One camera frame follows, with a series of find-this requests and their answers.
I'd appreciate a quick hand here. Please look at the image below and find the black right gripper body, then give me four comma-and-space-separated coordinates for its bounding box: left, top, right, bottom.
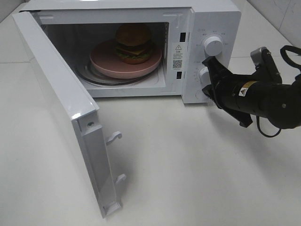
213, 73, 242, 113

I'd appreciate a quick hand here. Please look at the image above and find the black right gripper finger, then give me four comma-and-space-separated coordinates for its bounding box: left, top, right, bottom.
202, 56, 232, 81
202, 85, 253, 127

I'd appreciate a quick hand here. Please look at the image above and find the white microwave knob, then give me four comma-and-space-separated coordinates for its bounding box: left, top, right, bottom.
204, 34, 223, 56
199, 67, 211, 86

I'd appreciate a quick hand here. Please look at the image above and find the round white door button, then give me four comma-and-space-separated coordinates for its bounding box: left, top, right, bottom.
196, 89, 207, 101

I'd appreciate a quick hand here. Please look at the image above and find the burger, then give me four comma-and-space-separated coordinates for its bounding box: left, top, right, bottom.
115, 23, 155, 65

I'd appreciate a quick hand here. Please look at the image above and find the pink plate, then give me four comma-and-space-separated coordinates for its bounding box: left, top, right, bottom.
90, 39, 162, 79

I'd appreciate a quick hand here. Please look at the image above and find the white microwave door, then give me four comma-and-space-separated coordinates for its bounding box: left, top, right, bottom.
13, 12, 126, 218

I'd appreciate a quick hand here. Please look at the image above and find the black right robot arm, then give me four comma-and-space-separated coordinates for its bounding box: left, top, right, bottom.
203, 56, 301, 129

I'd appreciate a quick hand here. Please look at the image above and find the white microwave oven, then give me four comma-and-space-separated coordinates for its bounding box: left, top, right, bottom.
19, 0, 241, 104

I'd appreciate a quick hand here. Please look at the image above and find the glass microwave turntable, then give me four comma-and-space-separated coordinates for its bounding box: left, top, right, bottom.
75, 60, 160, 86

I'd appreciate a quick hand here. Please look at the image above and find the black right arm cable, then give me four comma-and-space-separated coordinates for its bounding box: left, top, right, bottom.
256, 45, 301, 138

